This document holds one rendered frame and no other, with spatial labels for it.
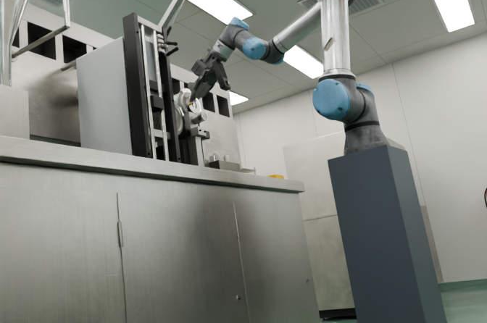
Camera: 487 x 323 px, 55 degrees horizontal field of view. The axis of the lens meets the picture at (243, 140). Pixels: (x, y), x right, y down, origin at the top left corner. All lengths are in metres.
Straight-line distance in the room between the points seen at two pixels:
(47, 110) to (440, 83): 5.11
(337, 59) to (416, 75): 4.84
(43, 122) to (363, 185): 1.11
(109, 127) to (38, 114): 0.27
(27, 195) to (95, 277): 0.22
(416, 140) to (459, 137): 0.49
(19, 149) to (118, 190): 0.27
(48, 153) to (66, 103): 0.93
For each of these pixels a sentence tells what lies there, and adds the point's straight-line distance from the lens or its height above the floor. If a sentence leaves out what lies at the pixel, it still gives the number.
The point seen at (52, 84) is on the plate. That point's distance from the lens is 1.89.
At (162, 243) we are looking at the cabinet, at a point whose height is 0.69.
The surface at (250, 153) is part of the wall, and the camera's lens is 6.98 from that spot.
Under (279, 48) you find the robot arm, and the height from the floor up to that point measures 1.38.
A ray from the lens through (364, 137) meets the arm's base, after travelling 1.53.
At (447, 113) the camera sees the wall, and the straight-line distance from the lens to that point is 6.14.
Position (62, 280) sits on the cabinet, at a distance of 1.00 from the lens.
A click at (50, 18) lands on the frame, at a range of 2.02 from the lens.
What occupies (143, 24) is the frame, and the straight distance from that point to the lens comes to 1.63.
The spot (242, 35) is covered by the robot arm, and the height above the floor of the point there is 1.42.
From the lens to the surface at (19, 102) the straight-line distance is 1.44.
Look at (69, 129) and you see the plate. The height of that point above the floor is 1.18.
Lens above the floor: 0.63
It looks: 14 degrees up
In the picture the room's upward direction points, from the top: 8 degrees counter-clockwise
